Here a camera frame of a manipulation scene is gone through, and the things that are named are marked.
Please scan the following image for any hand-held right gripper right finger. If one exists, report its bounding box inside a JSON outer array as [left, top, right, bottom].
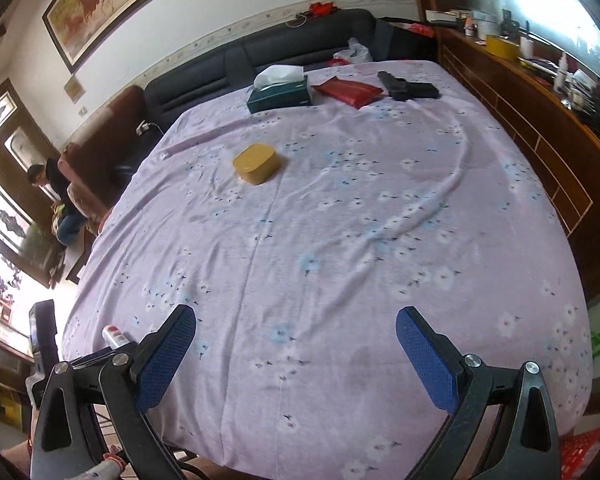
[[396, 306, 563, 480]]

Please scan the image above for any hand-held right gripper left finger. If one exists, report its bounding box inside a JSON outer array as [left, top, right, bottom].
[[29, 304, 198, 480]]

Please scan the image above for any red mesh basket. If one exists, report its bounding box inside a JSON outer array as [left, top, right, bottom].
[[560, 415, 600, 480]]

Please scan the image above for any white spray can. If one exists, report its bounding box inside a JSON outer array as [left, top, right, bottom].
[[102, 325, 131, 348]]

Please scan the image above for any black upright object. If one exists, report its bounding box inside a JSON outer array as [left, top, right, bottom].
[[27, 300, 60, 406]]

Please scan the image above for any purple floral bedsheet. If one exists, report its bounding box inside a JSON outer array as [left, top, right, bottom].
[[60, 59, 595, 480]]

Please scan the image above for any golden yellow box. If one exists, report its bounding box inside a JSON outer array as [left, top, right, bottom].
[[232, 143, 281, 187]]

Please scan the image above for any dark wooden glass cabinet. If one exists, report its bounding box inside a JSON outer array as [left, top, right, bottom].
[[0, 77, 66, 286]]

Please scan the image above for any brown armchair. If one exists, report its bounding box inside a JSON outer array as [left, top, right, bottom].
[[62, 85, 148, 236]]

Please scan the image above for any wooden dresser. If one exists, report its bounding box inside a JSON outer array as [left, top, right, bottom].
[[410, 0, 600, 301]]

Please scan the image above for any black toy pistol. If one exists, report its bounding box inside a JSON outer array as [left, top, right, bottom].
[[377, 71, 440, 102]]

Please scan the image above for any flat red packet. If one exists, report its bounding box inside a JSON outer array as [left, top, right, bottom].
[[312, 76, 384, 110]]

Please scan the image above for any dark green tissue box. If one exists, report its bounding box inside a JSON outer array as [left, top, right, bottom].
[[246, 65, 314, 114]]

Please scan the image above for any black sofa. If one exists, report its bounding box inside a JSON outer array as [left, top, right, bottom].
[[144, 8, 438, 128]]

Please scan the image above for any clear plastic bag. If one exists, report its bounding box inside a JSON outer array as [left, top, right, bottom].
[[332, 37, 371, 66]]

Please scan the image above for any white bottle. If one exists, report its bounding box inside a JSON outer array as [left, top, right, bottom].
[[555, 52, 571, 93]]

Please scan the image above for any yellow round tin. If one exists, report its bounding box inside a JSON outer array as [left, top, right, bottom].
[[486, 35, 520, 58]]

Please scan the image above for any framed horse painting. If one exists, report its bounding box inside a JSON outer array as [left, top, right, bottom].
[[42, 0, 221, 75]]

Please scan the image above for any small yellow wall plaque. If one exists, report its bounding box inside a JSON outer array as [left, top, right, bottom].
[[64, 75, 86, 103]]

